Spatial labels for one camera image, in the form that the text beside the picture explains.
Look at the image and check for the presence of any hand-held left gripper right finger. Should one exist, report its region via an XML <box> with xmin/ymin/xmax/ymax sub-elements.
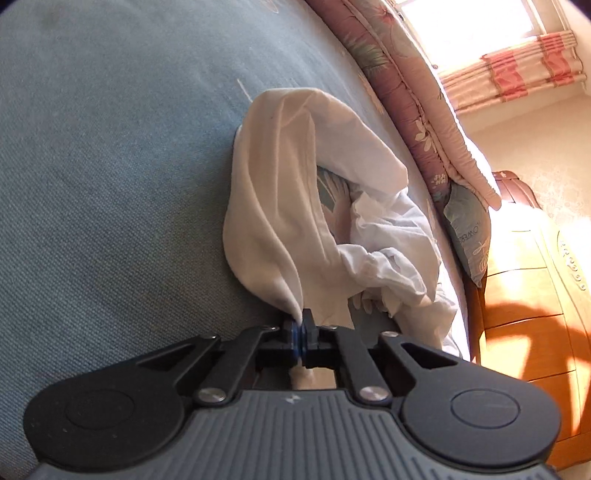
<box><xmin>301</xmin><ymin>308</ymin><xmax>448</xmax><ymax>406</ymax></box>

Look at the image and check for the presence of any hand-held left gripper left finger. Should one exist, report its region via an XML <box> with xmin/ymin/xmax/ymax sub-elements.
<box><xmin>139</xmin><ymin>320</ymin><xmax>303</xmax><ymax>408</ymax></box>

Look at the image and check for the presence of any white long-sleeve shirt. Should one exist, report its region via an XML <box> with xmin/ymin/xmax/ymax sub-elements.
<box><xmin>222</xmin><ymin>87</ymin><xmax>462</xmax><ymax>391</ymax></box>

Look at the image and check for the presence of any blue floral pillow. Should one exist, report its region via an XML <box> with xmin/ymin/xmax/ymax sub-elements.
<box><xmin>443</xmin><ymin>182</ymin><xmax>492</xmax><ymax>289</ymax></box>

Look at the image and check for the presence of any wooden headboard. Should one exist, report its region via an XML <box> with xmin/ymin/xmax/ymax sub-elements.
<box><xmin>462</xmin><ymin>171</ymin><xmax>591</xmax><ymax>472</ymax></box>

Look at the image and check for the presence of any pink floral quilt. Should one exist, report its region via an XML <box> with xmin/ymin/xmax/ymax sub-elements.
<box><xmin>305</xmin><ymin>0</ymin><xmax>504</xmax><ymax>213</ymax></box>

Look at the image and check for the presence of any pink patterned curtain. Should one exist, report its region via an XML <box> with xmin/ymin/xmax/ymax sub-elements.
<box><xmin>441</xmin><ymin>30</ymin><xmax>587</xmax><ymax>112</ymax></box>

